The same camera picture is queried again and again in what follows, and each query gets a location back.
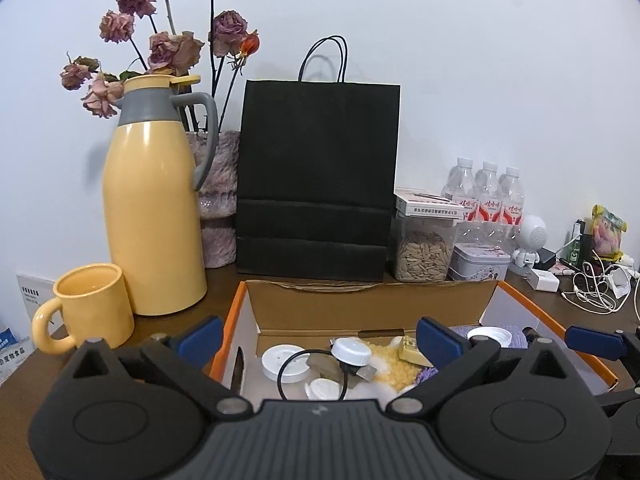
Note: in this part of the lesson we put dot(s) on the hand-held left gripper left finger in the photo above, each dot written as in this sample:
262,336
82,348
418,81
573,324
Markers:
200,342

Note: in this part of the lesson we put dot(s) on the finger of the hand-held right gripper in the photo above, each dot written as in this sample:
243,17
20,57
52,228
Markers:
595,342

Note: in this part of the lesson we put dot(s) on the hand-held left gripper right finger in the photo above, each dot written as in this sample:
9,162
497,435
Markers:
440,342

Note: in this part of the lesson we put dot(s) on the small yellow box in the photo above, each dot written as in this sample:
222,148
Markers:
412,352

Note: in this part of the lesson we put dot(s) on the white round lid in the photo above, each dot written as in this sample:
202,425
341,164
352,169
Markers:
487,335

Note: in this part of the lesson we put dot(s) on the orange-edged cardboard box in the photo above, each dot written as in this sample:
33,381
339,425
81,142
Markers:
370,305

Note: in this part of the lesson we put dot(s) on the plastic jar white lid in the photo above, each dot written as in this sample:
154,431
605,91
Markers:
280,360

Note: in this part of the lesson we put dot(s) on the small white-capped bottle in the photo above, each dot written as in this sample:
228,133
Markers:
351,350

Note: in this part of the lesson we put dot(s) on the brown pouch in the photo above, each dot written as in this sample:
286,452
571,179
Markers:
322,365

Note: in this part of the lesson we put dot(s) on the small white cap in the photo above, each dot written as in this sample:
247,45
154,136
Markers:
322,390

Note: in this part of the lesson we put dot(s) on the white charger plug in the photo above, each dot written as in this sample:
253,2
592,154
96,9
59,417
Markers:
545,280

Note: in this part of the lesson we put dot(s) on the clear seed container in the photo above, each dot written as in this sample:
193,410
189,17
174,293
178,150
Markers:
422,257

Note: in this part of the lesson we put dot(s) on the grey metal tin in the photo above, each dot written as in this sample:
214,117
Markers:
480,260

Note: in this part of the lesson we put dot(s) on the small green bottle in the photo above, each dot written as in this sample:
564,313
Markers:
576,250

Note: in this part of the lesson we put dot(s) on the black power adapter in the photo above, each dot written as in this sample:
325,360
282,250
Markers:
546,259

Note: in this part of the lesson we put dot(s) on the yellow mug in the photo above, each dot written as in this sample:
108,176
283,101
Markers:
95,310

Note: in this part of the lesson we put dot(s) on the yellow pink snack packet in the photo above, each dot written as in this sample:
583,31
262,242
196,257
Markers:
607,232

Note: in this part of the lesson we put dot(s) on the white robot toy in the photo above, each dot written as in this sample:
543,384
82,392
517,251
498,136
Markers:
532,232

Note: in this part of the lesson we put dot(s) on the white flat box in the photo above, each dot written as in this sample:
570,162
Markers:
425,205

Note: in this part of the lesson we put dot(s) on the yellow thermos jug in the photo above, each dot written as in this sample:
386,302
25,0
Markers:
150,210

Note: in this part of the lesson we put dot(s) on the pink mottled vase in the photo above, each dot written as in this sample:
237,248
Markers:
220,185

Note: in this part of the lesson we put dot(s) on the blue white packet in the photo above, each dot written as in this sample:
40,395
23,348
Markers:
12,350

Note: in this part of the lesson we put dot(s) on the black paper bag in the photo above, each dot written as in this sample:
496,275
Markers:
315,170

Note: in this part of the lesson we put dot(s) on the dried rose bouquet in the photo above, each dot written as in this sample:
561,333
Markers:
172,52

